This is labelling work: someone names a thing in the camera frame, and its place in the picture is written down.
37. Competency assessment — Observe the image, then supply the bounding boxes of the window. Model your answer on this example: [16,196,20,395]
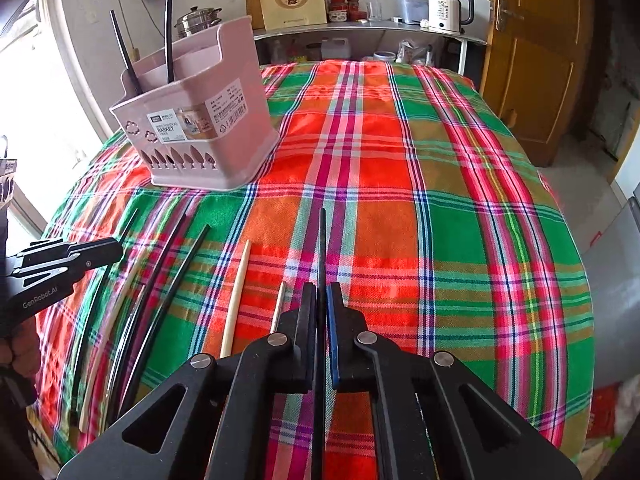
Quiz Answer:
[0,0,108,221]

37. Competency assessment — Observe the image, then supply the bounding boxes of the translucent blue storage container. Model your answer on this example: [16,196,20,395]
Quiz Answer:
[395,0,430,26]

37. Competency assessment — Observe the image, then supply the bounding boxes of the wooden chopstick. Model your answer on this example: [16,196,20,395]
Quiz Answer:
[219,239,252,360]
[270,281,288,334]
[77,285,147,433]

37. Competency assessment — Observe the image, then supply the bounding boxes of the steel shelf table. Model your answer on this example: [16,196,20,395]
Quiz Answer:
[252,19,489,77]

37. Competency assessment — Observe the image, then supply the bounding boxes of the steel steamer pot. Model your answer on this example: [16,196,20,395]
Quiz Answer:
[174,6,222,39]

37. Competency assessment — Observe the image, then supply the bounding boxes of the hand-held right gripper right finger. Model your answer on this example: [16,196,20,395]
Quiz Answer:
[326,281,583,480]

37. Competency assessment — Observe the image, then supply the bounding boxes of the wooden door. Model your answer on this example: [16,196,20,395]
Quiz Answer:
[478,0,597,169]

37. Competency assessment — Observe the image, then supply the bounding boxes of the black chopstick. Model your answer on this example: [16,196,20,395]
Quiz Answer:
[109,9,147,97]
[314,208,328,480]
[102,215,189,431]
[166,0,178,84]
[71,208,139,411]
[119,224,211,413]

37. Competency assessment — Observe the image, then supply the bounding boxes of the plaid blanket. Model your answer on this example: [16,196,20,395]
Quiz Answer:
[32,59,597,480]

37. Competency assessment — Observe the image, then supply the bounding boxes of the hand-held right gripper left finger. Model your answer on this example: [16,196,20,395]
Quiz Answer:
[56,282,318,480]

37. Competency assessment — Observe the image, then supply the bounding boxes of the white cutlery basket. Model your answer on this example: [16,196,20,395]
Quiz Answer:
[109,15,282,192]

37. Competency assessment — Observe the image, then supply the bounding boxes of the red plastic bag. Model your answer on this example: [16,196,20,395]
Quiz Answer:
[589,382,640,461]

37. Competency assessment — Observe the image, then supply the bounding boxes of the white electric kettle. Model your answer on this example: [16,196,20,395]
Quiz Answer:
[425,0,475,36]

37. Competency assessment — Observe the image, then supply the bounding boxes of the crumpled plastic bags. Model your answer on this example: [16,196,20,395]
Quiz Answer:
[397,39,434,67]

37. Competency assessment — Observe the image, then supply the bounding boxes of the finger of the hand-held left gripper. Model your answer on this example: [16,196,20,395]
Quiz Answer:
[9,256,91,282]
[21,237,124,268]

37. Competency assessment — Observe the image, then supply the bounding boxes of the brown paper bag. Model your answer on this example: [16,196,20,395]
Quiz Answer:
[256,0,329,31]

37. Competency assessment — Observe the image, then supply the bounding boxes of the black wall cable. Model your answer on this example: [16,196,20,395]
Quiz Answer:
[109,0,142,61]

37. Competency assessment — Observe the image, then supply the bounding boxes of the person's left hand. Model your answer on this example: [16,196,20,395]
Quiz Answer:
[0,317,42,392]

